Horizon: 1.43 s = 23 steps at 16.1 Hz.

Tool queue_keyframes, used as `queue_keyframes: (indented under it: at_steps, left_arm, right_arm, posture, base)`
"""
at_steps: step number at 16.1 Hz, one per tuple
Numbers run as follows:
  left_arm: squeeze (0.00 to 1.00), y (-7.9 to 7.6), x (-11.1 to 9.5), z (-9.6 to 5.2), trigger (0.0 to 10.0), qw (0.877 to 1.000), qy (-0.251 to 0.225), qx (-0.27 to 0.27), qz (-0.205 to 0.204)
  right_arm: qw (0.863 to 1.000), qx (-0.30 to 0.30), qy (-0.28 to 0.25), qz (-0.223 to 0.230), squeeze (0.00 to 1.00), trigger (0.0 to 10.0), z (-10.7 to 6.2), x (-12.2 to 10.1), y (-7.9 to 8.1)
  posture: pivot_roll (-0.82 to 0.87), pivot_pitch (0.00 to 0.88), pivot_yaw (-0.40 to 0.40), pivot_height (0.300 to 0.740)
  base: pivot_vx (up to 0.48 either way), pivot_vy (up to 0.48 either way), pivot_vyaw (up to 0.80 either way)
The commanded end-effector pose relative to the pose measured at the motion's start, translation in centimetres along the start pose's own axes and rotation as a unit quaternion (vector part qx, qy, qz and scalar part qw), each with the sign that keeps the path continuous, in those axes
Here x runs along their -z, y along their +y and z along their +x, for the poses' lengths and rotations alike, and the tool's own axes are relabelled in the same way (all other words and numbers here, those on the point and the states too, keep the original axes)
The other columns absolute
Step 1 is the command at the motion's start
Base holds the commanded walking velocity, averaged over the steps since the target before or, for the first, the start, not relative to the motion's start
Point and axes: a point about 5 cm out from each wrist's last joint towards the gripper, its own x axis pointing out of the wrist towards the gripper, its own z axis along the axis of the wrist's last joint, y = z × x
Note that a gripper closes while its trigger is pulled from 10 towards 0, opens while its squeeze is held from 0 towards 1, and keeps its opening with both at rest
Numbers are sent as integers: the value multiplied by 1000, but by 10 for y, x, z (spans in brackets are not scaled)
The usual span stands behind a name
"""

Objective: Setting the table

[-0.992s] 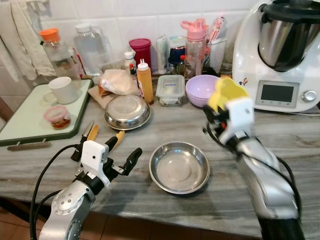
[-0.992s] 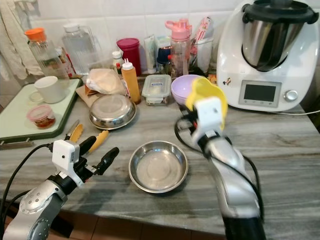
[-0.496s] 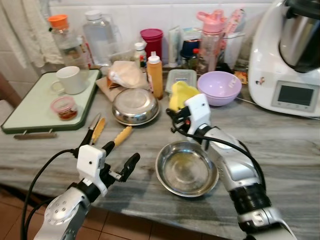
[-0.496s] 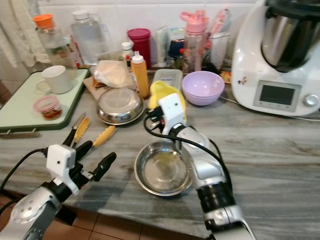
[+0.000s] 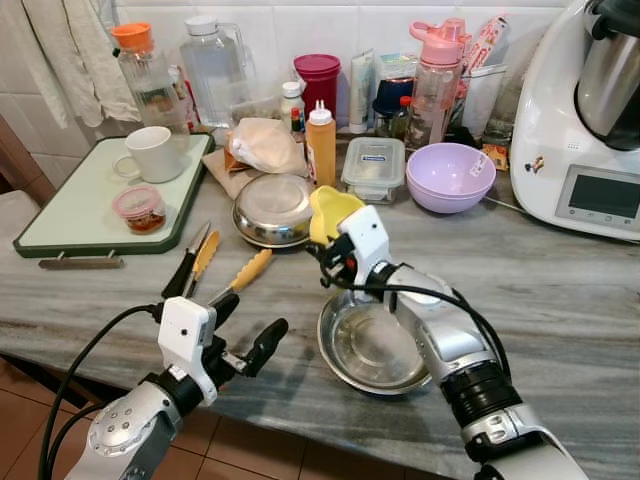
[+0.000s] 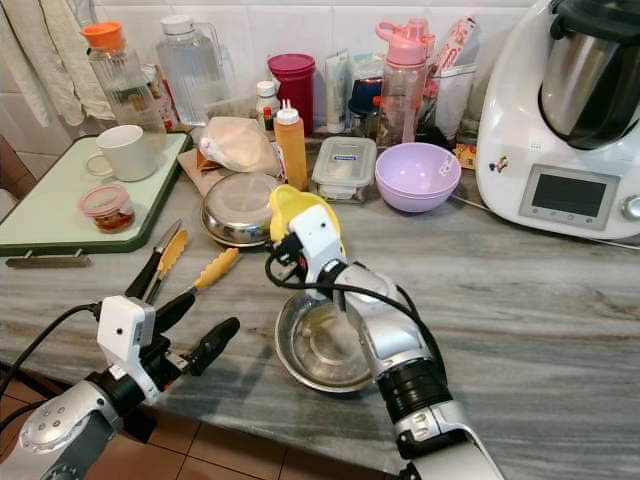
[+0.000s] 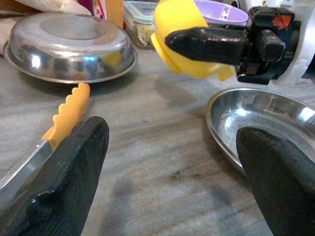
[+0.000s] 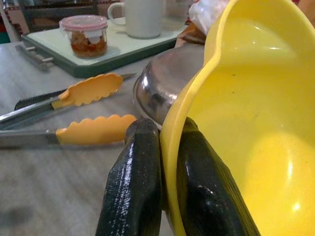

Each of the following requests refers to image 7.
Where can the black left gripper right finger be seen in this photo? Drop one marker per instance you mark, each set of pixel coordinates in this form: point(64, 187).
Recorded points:
point(285, 182)

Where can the yellow plastic bowl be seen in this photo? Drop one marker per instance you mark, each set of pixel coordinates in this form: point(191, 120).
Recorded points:
point(177, 14)

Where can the orange bottle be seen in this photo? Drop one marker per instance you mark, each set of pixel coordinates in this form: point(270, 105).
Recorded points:
point(114, 12)

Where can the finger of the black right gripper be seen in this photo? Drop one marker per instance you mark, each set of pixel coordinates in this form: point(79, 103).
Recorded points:
point(209, 45)

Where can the steel tongs with yellow tip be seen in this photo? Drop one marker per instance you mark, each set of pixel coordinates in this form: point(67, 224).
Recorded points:
point(71, 108)

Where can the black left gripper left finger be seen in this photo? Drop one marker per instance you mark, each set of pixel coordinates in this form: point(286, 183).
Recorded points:
point(64, 177)

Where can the purple plastic bowl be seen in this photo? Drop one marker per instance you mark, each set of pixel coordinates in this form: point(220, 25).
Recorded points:
point(221, 12)

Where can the pink printed packet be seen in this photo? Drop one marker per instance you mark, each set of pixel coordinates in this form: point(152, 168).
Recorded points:
point(99, 8)

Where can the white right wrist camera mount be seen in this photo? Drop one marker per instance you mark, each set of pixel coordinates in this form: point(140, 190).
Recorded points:
point(305, 37)

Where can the upturned steel plate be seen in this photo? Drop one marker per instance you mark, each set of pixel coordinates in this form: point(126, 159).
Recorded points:
point(69, 49)

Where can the white rice cooker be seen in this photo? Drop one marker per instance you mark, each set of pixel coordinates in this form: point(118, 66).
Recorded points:
point(240, 3)

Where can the clear lidded food container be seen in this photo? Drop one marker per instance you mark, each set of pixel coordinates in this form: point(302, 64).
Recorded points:
point(142, 29)

